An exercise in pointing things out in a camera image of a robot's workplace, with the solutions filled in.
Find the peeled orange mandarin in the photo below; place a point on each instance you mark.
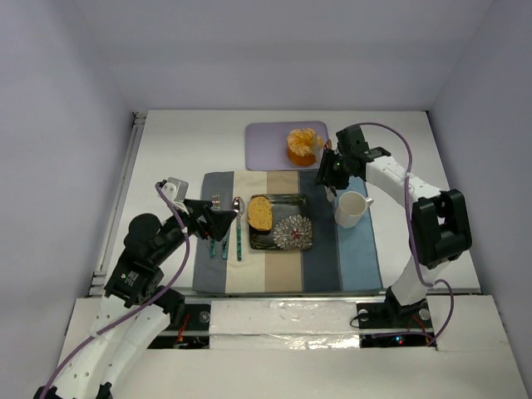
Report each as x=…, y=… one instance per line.
x=300, y=147

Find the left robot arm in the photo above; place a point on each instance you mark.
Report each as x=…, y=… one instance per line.
x=135, y=307

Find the foil covered white block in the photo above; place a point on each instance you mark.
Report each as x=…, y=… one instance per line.
x=282, y=325

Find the knife with teal handle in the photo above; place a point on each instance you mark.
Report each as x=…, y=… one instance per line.
x=224, y=254

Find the slice of bread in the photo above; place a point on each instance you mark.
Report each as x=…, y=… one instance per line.
x=260, y=215

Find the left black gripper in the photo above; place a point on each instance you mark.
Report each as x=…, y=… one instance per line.
x=195, y=219

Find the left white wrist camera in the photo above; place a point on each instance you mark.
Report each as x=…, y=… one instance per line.
x=175, y=190

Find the striped cloth placemat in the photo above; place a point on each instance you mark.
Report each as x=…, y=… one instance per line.
x=339, y=260

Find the lavender rectangular tray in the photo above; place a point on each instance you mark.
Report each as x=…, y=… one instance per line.
x=266, y=146

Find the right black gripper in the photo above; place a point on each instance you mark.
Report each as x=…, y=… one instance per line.
x=328, y=167

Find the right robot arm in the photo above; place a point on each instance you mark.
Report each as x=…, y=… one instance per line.
x=437, y=222

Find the aluminium rail frame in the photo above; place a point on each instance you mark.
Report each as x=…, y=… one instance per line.
x=98, y=278

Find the white ceramic mug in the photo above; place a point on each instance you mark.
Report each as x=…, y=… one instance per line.
x=350, y=209

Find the fork with teal handle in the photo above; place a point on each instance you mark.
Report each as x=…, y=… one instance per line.
x=215, y=200

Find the black floral square plate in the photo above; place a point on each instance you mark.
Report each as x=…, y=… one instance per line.
x=292, y=225

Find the spoon with teal handle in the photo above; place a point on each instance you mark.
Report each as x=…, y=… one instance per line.
x=239, y=208

